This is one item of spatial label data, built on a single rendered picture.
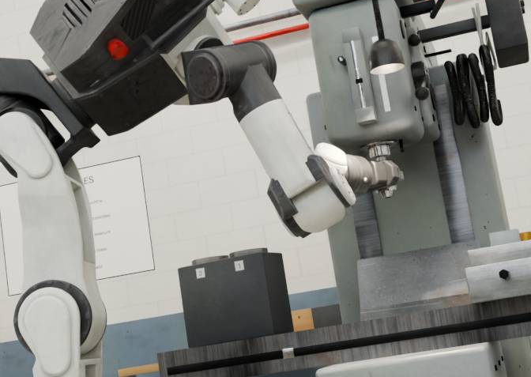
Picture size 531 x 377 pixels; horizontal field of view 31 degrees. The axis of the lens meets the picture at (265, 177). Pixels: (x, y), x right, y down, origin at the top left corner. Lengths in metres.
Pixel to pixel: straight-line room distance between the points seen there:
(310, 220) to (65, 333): 0.48
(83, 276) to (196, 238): 4.97
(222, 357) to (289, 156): 0.61
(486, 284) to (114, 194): 5.31
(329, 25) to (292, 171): 0.58
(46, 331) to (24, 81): 0.47
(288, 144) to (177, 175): 5.20
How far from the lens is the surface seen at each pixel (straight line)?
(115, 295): 6.96
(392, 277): 2.46
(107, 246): 7.00
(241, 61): 1.68
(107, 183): 7.04
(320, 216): 1.68
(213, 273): 2.18
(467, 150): 2.50
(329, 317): 5.91
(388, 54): 1.92
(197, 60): 1.67
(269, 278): 2.15
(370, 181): 2.02
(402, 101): 2.07
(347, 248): 2.52
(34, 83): 1.85
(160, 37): 1.72
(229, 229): 6.66
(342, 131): 2.08
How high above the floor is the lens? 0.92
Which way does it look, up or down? 10 degrees up
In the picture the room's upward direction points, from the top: 9 degrees counter-clockwise
